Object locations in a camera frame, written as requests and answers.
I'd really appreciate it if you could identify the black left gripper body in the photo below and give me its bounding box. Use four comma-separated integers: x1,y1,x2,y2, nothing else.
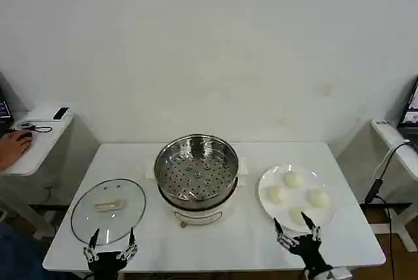
87,252,127,280

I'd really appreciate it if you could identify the black cable with adapter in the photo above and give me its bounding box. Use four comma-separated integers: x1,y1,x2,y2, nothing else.
364,142,411,280

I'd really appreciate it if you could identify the person's leg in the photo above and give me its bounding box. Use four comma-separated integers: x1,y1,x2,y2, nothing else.
0,221,50,280

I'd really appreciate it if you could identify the person's hand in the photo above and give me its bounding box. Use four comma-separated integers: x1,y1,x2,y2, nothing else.
0,128,33,172

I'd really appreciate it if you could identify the looped black cable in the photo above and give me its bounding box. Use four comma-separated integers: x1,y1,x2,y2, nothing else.
18,122,53,132

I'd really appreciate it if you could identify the white desk with label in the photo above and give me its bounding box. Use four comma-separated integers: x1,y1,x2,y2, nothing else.
370,118,418,251

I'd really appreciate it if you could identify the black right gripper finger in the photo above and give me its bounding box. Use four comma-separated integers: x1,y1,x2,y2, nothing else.
273,217,300,252
300,211,323,242

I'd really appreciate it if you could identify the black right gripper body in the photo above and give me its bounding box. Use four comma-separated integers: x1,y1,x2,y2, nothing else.
289,234,332,274

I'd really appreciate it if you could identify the black and white phone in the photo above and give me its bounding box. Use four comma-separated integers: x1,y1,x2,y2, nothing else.
52,107,71,121

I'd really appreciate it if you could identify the white steamed bun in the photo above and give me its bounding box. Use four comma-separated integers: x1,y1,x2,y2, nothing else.
289,206,310,225
266,185,284,204
308,189,330,208
283,172,304,188

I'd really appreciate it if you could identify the thin white cable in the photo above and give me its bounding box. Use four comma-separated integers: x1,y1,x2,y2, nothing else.
374,140,411,176

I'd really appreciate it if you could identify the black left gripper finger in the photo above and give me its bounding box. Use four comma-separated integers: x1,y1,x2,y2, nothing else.
116,226,139,262
82,227,100,262

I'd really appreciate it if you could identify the small white table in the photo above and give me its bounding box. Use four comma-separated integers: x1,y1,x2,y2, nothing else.
42,141,387,274

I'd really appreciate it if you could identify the white round plate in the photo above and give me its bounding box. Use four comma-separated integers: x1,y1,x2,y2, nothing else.
258,164,338,234

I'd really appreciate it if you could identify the white desk with rounded corners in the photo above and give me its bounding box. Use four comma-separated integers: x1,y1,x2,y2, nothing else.
0,105,76,257

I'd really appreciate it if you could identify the white electric pot base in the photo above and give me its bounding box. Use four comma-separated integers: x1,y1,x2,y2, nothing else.
144,157,249,228

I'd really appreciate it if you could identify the perforated steel steamer basket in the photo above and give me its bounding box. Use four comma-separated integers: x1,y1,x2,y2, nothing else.
153,134,240,211

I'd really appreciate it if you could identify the round glass lid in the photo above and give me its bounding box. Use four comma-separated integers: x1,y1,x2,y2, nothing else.
71,178,147,246

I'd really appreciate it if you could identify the laptop with dark screen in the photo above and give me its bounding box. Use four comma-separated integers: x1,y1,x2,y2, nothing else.
396,76,418,146

